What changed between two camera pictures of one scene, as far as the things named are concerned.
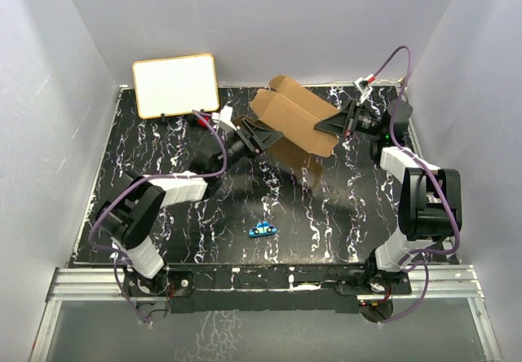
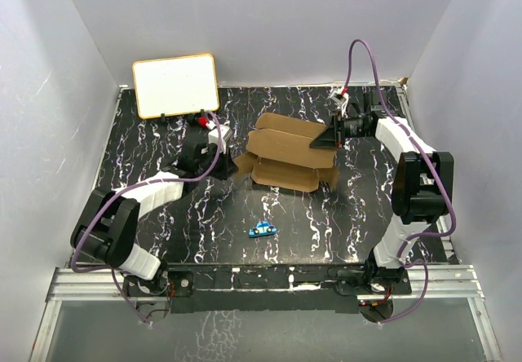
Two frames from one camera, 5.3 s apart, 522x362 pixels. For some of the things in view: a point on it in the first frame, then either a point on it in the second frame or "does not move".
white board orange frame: [174, 86] does not move
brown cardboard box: [289, 111] -> [280, 155]
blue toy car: [263, 228] does not move
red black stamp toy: [201, 122] does not move
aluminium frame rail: [103, 285] does not move
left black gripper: [261, 140] -> [227, 167]
